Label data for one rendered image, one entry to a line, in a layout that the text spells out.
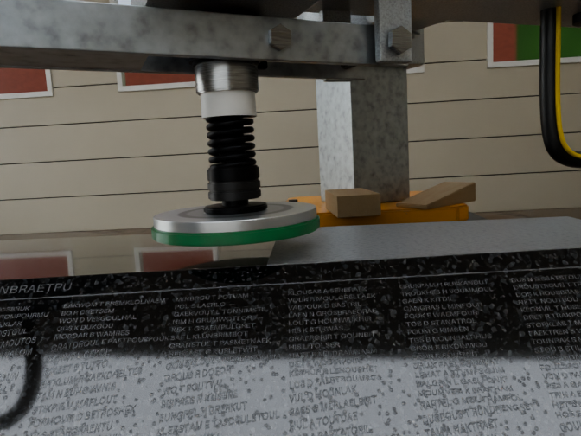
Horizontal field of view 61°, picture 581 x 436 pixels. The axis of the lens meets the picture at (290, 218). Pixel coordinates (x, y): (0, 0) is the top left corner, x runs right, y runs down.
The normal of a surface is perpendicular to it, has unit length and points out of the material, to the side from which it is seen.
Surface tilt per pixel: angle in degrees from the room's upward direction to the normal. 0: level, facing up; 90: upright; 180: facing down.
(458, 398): 45
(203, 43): 90
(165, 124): 90
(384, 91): 90
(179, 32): 90
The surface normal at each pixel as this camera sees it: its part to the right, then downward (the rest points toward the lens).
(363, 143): 0.43, 0.09
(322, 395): -0.03, -0.61
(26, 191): -0.05, 0.13
